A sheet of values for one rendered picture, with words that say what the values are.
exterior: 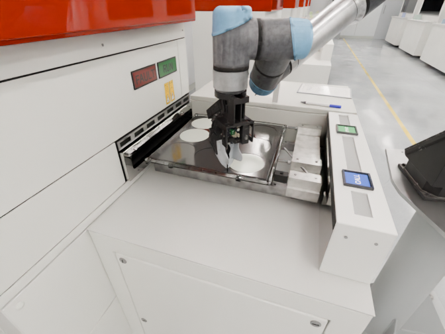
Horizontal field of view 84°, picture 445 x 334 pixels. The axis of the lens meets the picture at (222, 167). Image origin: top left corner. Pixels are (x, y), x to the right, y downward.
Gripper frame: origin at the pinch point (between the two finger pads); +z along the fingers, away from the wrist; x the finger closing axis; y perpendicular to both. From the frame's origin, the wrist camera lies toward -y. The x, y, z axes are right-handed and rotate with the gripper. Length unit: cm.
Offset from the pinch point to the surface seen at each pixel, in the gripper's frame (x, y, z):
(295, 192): 12.6, 14.5, 4.5
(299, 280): 0.4, 31.7, 9.5
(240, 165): 3.9, 1.3, 1.4
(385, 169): 192, -54, 92
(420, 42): 783, -386, 50
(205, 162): -4.2, -4.4, 1.6
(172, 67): -2.3, -36.1, -17.9
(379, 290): 57, 28, 62
